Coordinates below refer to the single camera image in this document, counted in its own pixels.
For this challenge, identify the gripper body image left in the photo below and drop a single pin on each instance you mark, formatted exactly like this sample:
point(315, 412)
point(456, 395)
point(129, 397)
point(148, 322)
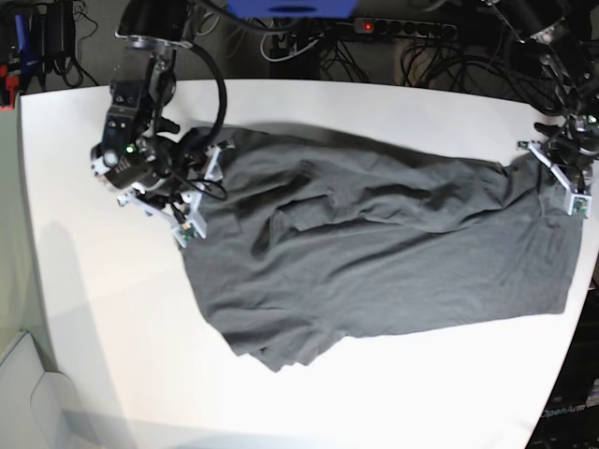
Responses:
point(164, 178)

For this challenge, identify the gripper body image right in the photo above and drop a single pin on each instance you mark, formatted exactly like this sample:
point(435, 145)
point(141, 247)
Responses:
point(568, 150)

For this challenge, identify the dark grey t-shirt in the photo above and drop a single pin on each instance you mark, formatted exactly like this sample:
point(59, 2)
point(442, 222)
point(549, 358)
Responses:
point(319, 242)

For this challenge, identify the red clamp at table corner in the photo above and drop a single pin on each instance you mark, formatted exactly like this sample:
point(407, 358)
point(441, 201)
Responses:
point(10, 85)

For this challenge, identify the blue box at top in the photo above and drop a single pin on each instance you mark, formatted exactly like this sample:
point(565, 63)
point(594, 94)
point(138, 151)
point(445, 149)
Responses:
point(292, 8)

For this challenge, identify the black power strip red light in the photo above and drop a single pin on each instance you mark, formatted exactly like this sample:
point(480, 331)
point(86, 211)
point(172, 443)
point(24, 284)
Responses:
point(401, 28)

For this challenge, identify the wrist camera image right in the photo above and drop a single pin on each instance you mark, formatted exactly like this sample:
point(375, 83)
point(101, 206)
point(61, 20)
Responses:
point(578, 204)

